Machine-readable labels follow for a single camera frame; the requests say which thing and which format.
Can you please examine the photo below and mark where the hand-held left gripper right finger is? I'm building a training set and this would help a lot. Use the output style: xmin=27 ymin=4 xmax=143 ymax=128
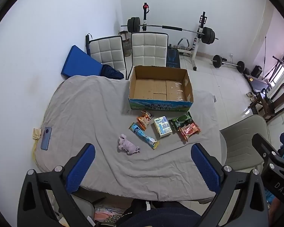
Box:
xmin=190 ymin=143 xmax=269 ymax=227

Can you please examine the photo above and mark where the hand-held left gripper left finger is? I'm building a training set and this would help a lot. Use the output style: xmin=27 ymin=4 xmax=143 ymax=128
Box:
xmin=17 ymin=143 xmax=96 ymax=227

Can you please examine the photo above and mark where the red snack packet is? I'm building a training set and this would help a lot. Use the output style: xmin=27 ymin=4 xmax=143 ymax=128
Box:
xmin=177 ymin=122 xmax=201 ymax=142

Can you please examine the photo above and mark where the purple plush toy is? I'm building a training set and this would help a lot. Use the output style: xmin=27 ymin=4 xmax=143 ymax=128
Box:
xmin=118 ymin=134 xmax=141 ymax=155

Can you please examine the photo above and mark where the green snack packet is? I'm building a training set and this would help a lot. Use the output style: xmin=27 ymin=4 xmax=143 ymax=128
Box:
xmin=169 ymin=112 xmax=193 ymax=130

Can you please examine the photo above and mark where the white green small box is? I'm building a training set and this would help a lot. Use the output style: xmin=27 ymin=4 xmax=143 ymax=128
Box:
xmin=153 ymin=116 xmax=173 ymax=138

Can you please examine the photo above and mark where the long blue snack packet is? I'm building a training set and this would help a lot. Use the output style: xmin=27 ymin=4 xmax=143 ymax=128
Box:
xmin=128 ymin=122 xmax=160 ymax=150

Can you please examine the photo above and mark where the orange snack packet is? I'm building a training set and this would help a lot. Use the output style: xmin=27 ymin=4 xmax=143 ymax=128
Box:
xmin=136 ymin=110 xmax=155 ymax=131

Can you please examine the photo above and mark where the cardboard box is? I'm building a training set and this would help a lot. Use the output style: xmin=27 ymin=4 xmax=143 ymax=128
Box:
xmin=128 ymin=65 xmax=194 ymax=112

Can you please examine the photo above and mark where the person's right forearm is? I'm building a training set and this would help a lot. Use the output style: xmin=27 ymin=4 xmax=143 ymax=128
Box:
xmin=270 ymin=197 xmax=284 ymax=220

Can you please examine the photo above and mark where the grey moulded chair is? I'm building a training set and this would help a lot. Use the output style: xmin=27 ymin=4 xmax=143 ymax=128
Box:
xmin=219 ymin=115 xmax=271 ymax=172

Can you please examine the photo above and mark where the dark wooden chair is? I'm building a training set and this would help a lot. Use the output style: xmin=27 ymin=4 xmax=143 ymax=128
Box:
xmin=248 ymin=83 xmax=284 ymax=123

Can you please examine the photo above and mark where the blue smartphone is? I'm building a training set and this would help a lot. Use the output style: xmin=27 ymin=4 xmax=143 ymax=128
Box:
xmin=41 ymin=127 xmax=52 ymax=150

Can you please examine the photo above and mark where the patterned cloth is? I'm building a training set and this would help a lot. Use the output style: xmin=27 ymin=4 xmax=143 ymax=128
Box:
xmin=95 ymin=207 xmax=123 ymax=225

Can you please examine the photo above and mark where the grey blanket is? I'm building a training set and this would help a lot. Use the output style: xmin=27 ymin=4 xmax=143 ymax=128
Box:
xmin=33 ymin=75 xmax=228 ymax=204

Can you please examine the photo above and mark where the treadmill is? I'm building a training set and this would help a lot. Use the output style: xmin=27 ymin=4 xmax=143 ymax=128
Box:
xmin=243 ymin=72 xmax=272 ymax=93

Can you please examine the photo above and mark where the person's dark clothing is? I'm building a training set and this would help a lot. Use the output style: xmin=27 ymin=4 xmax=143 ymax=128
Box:
xmin=116 ymin=200 xmax=204 ymax=227

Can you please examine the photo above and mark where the black speaker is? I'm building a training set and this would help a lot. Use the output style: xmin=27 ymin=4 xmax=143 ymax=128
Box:
xmin=252 ymin=65 xmax=263 ymax=78

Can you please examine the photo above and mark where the short barbell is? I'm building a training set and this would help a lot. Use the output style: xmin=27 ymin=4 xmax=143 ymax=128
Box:
xmin=211 ymin=55 xmax=245 ymax=72

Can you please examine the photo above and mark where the dark blue bag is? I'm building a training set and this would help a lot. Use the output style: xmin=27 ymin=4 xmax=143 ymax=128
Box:
xmin=101 ymin=64 xmax=125 ymax=80

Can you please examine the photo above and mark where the blue foam mat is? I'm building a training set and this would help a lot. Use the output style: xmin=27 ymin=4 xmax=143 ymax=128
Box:
xmin=61 ymin=45 xmax=103 ymax=79

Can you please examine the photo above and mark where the black weight bench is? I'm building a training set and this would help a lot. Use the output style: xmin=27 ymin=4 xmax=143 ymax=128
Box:
xmin=166 ymin=44 xmax=180 ymax=68

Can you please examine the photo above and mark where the white quilted chair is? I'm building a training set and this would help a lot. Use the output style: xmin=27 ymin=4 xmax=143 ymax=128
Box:
xmin=85 ymin=34 xmax=127 ymax=79
xmin=131 ymin=32 xmax=168 ymax=68

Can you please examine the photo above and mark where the brown jug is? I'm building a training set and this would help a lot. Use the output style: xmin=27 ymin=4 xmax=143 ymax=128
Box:
xmin=118 ymin=30 xmax=133 ymax=57

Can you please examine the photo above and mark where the long barbell with black plates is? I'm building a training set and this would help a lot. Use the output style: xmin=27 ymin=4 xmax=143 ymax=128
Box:
xmin=120 ymin=16 xmax=219 ymax=45

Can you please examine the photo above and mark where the grey exercise handle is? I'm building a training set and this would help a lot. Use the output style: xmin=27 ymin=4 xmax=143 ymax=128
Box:
xmin=177 ymin=37 xmax=190 ymax=50

